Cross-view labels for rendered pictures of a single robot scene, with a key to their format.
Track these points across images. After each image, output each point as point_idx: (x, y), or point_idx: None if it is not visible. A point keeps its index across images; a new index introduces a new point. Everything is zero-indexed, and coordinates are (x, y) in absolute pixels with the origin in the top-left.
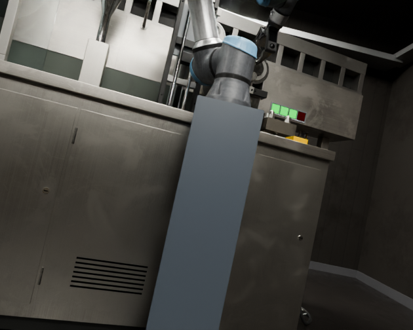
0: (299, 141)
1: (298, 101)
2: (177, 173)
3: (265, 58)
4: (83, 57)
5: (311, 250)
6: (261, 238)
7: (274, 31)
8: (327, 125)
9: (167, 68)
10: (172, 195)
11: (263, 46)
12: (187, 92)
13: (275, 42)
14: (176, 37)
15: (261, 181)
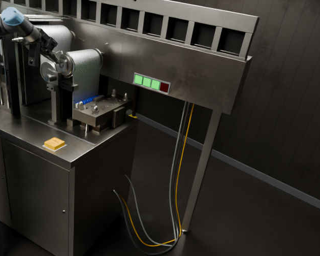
0: (48, 147)
1: (161, 71)
2: None
3: (55, 61)
4: (14, 45)
5: (72, 222)
6: (40, 202)
7: (33, 46)
8: (194, 97)
9: None
10: None
11: (43, 54)
12: (6, 94)
13: (33, 58)
14: None
15: (32, 168)
